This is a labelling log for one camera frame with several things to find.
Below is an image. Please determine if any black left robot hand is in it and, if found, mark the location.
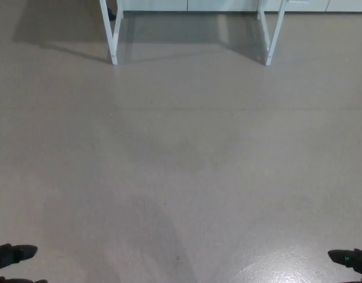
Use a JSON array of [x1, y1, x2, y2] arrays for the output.
[[0, 243, 48, 283]]

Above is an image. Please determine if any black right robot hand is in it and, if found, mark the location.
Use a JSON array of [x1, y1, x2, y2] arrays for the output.
[[327, 248, 362, 283]]

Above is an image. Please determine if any white metal table leg frame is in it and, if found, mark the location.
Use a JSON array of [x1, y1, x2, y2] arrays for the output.
[[98, 0, 124, 65], [257, 0, 288, 66]]

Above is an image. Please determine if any white cabinet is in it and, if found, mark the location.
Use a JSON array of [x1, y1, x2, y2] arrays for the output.
[[121, 0, 362, 13]]

